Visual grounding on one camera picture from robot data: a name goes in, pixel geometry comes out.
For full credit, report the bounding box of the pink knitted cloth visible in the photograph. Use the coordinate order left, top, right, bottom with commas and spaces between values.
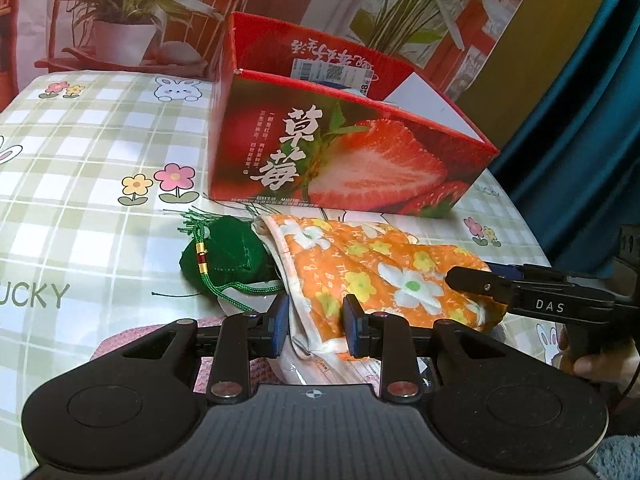
91, 316, 288, 393

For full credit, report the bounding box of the orange floral cloth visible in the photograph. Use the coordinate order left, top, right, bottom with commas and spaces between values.
253, 214, 506, 353

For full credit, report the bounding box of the printed room backdrop poster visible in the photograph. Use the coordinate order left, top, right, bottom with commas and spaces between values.
0, 0, 549, 104

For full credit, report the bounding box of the right hand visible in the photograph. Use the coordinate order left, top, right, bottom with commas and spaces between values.
552, 327, 639, 399

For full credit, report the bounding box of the white plastic package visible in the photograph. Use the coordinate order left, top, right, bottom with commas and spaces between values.
268, 337, 381, 392

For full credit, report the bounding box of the green knitted pouch with tassel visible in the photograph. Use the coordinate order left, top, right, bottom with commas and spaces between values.
153, 208, 285, 316

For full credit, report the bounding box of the teal curtain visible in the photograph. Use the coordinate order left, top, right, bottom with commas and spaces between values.
490, 0, 639, 275

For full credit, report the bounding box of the red strawberry cardboard box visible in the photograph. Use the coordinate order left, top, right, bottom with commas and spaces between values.
207, 12, 497, 217

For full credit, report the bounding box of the green checkered bunny tablecloth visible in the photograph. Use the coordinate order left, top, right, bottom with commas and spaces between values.
0, 70, 572, 480

